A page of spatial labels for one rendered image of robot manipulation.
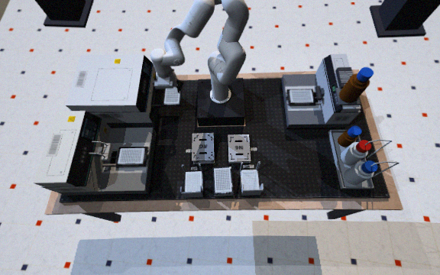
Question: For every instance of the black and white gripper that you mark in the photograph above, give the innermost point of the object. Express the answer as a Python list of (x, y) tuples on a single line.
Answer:
[(176, 82)]

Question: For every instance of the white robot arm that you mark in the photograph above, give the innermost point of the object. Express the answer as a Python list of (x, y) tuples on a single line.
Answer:
[(224, 64)]

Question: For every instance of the blue bottle cap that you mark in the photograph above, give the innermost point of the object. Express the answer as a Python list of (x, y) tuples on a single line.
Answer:
[(365, 74), (367, 167), (354, 131)]

